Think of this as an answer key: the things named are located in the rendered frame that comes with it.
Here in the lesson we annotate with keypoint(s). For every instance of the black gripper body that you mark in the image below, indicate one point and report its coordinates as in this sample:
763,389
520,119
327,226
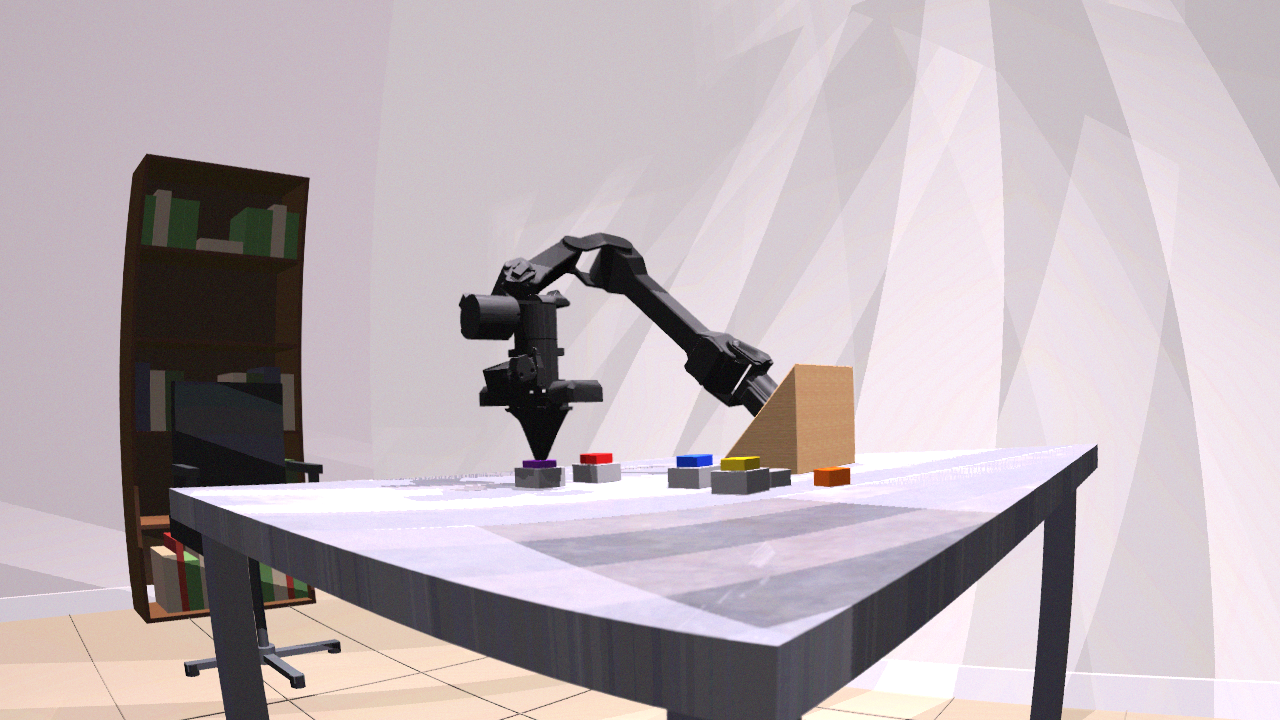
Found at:
559,392

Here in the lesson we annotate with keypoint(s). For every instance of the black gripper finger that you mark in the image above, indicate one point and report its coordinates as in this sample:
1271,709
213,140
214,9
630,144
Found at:
528,425
548,421

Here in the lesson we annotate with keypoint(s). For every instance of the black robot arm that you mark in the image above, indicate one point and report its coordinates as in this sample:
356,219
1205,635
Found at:
716,360

